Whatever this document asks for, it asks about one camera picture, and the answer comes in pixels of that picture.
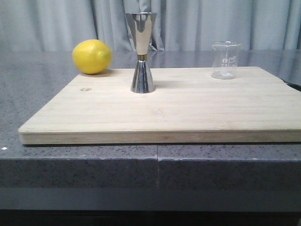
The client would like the steel double jigger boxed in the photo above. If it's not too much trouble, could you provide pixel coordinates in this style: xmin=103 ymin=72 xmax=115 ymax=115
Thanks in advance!
xmin=126 ymin=12 xmax=157 ymax=94

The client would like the clear glass measuring beaker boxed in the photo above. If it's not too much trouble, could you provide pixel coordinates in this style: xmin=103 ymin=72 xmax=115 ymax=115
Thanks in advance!
xmin=211 ymin=41 xmax=241 ymax=80

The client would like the light wooden cutting board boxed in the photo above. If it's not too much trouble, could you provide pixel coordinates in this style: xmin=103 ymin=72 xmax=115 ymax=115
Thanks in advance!
xmin=18 ymin=67 xmax=301 ymax=145

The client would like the yellow lemon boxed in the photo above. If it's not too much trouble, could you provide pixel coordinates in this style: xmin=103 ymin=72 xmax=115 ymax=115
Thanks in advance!
xmin=72 ymin=39 xmax=112 ymax=74

